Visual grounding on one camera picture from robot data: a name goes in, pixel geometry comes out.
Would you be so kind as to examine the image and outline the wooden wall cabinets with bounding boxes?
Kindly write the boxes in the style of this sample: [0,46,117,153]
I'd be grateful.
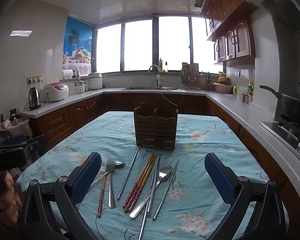
[201,0,259,64]

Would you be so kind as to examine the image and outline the steel spoon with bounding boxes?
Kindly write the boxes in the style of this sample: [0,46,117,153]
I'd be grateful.
[129,172,173,218]
[89,160,126,188]

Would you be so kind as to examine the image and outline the wooden utensil holder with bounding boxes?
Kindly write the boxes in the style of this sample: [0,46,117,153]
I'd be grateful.
[133,94,178,151]

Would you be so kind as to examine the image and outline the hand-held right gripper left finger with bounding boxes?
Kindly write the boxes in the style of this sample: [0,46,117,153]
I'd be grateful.
[19,151,102,240]

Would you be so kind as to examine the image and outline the knife block with scissors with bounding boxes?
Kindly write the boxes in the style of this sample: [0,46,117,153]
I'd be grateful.
[200,71,214,91]

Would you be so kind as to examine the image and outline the seasoning jar rack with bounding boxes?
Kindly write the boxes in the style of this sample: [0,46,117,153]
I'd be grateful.
[241,92,254,104]

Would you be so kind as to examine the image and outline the large white rice cooker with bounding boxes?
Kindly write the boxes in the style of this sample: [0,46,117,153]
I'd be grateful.
[87,72,103,90]

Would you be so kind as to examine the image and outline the teal floral tablecloth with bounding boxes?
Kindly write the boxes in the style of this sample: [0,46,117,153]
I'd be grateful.
[16,111,289,240]

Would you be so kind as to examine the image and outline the steel kitchen sink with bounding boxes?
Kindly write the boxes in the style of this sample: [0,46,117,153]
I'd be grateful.
[122,86,178,91]

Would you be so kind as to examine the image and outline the metal chopstick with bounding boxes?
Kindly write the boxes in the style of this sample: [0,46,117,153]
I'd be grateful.
[117,147,140,201]
[152,157,180,221]
[138,171,156,240]
[147,154,161,212]

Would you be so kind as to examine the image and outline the chrome sink faucet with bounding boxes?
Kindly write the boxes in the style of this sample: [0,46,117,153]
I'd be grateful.
[148,64,163,89]

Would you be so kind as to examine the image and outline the pink plastic basin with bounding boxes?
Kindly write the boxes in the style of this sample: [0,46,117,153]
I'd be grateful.
[212,82,234,94]

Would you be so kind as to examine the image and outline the black wok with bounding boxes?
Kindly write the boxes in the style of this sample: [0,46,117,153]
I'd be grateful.
[259,81,300,120]

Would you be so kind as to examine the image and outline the fruit print roller blind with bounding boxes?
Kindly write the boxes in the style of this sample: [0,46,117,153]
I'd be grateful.
[62,16,94,77]

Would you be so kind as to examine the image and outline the small beige kitchen appliance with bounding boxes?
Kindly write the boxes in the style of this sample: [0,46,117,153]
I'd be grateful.
[74,79,88,94]

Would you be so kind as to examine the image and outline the kitchen window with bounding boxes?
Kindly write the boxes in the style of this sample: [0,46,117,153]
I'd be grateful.
[94,14,224,74]

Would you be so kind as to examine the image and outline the black gas stove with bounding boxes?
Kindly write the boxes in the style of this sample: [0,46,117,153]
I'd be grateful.
[260,115,300,153]

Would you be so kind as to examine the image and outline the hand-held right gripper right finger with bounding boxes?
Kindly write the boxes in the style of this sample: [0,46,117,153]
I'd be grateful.
[204,152,287,240]

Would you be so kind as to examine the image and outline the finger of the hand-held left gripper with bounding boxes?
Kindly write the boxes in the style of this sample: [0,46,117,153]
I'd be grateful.
[0,133,27,151]
[24,135,50,163]

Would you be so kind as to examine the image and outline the white and red rice cooker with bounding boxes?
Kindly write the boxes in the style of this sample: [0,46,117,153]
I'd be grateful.
[39,82,70,103]

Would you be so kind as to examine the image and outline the beige cloth bag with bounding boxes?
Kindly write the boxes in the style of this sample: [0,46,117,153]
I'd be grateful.
[5,120,33,138]

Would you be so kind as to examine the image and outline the steel electric kettle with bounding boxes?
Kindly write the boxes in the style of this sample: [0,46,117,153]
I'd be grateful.
[27,87,42,111]

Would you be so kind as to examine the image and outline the red-patterned wooden chopstick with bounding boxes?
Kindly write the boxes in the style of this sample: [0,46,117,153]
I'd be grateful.
[124,154,155,211]
[126,154,158,213]
[97,174,108,218]
[122,154,152,208]

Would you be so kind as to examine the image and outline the wooden cutting board rack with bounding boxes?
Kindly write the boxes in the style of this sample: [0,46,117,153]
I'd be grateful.
[181,62,200,89]

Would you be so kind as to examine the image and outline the grey kitchen countertop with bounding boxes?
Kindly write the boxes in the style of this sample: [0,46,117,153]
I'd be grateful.
[19,87,300,173]

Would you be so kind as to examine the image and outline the steel fork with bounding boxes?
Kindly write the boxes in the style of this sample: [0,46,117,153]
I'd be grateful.
[145,166,174,205]
[106,157,116,208]

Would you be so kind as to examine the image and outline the wall power socket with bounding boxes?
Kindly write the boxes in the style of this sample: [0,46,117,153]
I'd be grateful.
[27,75,43,85]

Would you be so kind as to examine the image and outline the person's left hand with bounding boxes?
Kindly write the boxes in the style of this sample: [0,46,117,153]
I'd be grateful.
[0,171,23,228]

